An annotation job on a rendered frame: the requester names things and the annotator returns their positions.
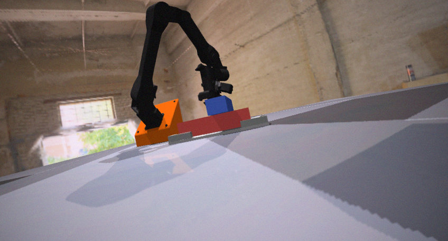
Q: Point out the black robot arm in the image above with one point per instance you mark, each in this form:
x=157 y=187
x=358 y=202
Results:
x=144 y=91

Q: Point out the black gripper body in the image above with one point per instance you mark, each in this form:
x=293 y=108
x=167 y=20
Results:
x=208 y=90

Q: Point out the dark red bar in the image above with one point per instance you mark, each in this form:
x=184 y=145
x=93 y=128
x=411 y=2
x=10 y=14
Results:
x=215 y=123

